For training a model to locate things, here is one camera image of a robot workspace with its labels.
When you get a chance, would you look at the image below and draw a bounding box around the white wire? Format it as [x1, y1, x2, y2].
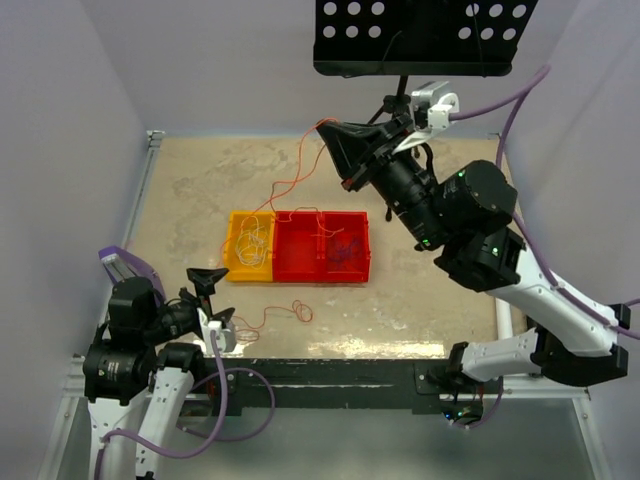
[232, 213, 270, 266]

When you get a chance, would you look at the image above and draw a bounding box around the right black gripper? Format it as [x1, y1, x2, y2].
[317, 112, 450, 249]

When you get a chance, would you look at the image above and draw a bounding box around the aluminium rail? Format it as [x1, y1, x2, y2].
[115, 130, 165, 308]
[62, 355, 591, 400]

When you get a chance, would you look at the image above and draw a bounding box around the purple wire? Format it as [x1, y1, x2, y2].
[327, 233, 365, 271]

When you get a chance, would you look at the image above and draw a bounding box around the coloured wire bundle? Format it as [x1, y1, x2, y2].
[215, 116, 347, 346]

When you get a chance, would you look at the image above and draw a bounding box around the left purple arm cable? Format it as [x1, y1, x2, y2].
[93, 329, 277, 479]

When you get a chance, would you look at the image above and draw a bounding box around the yellow plastic bin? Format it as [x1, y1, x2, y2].
[223, 210, 275, 283]

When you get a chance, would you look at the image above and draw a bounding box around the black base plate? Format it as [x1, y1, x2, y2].
[223, 358, 451, 416]

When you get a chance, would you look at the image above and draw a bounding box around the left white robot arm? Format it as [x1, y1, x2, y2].
[82, 268, 236, 479]

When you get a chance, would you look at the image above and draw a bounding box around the purple holder block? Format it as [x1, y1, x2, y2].
[98, 245, 166, 304]

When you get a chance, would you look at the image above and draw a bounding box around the black music stand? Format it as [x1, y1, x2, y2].
[313, 1, 550, 126]

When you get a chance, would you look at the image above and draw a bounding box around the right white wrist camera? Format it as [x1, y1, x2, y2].
[393, 81, 460, 154]

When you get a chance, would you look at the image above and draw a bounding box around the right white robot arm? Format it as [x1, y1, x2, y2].
[318, 115, 630, 393]

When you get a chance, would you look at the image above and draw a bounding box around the aluminium front rail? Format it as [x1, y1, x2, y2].
[62, 355, 591, 400]

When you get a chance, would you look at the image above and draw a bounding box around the red double compartment bin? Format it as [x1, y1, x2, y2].
[272, 210, 371, 284]

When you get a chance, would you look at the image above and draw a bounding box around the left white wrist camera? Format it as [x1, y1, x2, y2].
[197, 307, 237, 355]

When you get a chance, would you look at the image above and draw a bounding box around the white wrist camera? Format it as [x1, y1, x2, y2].
[197, 307, 237, 355]
[393, 81, 460, 154]

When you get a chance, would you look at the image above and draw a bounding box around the white cylinder post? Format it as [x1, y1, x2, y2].
[495, 299, 514, 340]

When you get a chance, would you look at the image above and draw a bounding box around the aluminium left rail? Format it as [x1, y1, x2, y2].
[115, 130, 165, 308]

